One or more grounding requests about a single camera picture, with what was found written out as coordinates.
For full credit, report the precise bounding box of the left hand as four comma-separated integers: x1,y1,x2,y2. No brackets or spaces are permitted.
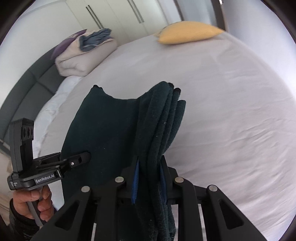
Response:
12,185,55,219

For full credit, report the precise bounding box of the dark green knit garment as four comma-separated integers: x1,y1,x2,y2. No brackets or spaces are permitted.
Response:
61,81,186,240

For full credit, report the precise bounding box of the yellow cushion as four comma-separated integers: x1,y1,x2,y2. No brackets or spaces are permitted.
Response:
155,21,224,45

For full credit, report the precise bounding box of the dark grey headboard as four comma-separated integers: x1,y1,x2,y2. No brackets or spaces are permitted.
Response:
1,49,65,144

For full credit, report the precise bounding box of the left forearm dark sleeve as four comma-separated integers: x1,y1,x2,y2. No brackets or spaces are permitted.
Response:
8,199,40,241

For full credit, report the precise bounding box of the folded beige duvet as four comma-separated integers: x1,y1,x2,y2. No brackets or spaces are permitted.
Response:
54,30,117,77

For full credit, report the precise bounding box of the white wardrobe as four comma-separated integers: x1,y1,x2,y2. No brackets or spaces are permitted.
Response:
66,0,182,45

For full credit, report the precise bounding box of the blue grey clothes pile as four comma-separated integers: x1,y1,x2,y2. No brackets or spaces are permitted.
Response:
79,28,113,52

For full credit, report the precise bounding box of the purple pillow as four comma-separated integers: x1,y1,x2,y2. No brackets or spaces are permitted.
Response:
50,29,86,60

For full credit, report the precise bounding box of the glass door with dark frame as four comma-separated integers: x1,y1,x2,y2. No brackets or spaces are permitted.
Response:
211,0,228,32

